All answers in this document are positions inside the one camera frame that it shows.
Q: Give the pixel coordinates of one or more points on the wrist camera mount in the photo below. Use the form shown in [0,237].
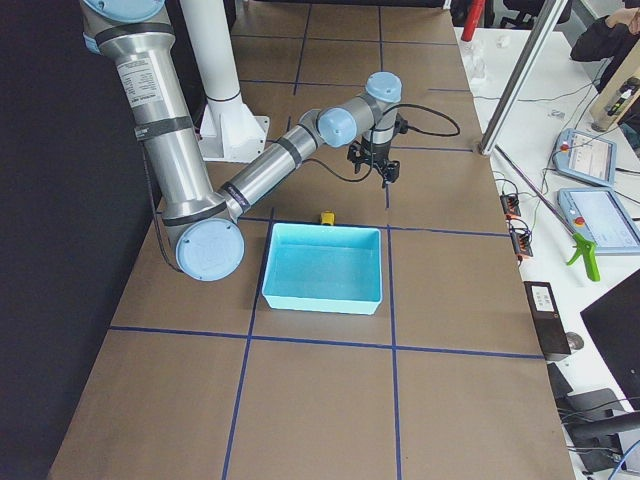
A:
[400,125]

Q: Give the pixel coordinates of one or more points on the teach pendant far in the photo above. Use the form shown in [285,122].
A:
[585,157]

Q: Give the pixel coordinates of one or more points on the black monitor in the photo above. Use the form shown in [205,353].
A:
[612,322]

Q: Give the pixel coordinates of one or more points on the teach pendant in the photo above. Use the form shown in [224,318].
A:
[598,215]
[585,157]

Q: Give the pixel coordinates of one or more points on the red cylinder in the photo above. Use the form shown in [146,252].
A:
[473,16]

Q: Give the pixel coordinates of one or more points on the black box with label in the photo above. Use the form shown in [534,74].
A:
[547,322]

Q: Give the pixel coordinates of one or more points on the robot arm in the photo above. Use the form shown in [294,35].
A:
[211,174]

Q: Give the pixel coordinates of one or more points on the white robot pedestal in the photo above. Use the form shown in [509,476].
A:
[229,131]

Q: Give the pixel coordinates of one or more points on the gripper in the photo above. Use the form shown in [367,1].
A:
[381,156]

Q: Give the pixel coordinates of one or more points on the light blue plastic bin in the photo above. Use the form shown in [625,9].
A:
[318,268]

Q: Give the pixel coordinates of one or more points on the aluminium frame post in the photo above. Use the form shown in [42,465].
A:
[547,20]

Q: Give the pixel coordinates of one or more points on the yellow beetle toy car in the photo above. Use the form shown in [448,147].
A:
[327,218]

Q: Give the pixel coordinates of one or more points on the teach pendant near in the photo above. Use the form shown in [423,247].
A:
[598,215]

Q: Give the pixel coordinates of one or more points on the orange black connector block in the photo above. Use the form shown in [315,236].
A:
[510,205]

